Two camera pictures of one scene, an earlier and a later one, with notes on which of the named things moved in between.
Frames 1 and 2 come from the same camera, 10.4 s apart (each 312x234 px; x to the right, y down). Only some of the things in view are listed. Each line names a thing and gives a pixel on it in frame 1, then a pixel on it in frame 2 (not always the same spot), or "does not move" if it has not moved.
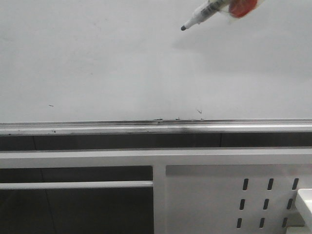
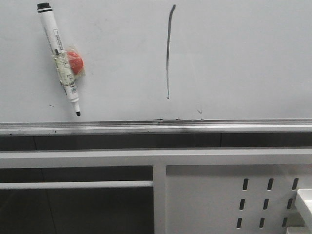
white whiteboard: [126, 68] does not move
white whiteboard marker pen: [210, 8] to [61, 59]
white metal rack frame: [199, 191] does not move
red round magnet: [238, 8] to [76, 62]
